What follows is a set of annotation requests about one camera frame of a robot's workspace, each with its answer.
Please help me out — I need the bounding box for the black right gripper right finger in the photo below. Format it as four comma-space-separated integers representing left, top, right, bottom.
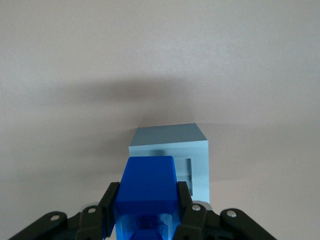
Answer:
172, 180, 279, 240

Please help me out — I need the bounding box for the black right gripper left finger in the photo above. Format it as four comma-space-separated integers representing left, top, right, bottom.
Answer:
6, 181, 121, 240

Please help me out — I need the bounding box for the blue plastic part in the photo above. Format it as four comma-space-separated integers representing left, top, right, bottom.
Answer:
112, 155, 182, 240

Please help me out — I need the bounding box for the gray square base block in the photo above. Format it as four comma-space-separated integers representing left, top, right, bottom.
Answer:
127, 122, 212, 205

